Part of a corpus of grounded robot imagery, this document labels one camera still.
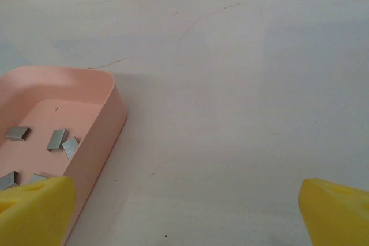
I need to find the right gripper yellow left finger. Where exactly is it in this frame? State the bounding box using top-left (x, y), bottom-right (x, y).
top-left (0, 175), bottom-right (78, 246)

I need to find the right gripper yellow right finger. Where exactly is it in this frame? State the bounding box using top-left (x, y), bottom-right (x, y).
top-left (298, 178), bottom-right (369, 246)

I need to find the grey staple strip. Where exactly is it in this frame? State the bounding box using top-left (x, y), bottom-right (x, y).
top-left (5, 126), bottom-right (32, 142)
top-left (62, 136), bottom-right (80, 161)
top-left (27, 173), bottom-right (55, 186)
top-left (0, 171), bottom-right (20, 191)
top-left (47, 129), bottom-right (70, 152)

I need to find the pink plastic tray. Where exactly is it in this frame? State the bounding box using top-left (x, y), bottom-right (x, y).
top-left (0, 66), bottom-right (128, 246)

